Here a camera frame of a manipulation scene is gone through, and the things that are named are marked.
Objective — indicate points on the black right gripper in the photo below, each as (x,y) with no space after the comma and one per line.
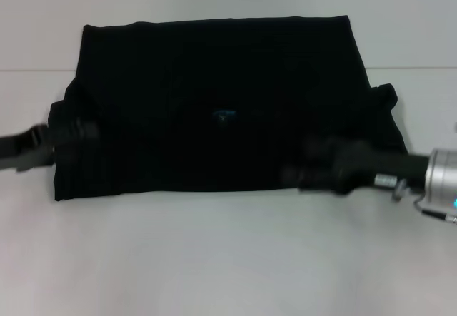
(378,168)

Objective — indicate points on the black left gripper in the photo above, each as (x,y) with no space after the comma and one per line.
(14,150)

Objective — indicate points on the black FREE print t-shirt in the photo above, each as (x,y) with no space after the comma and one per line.
(214,116)

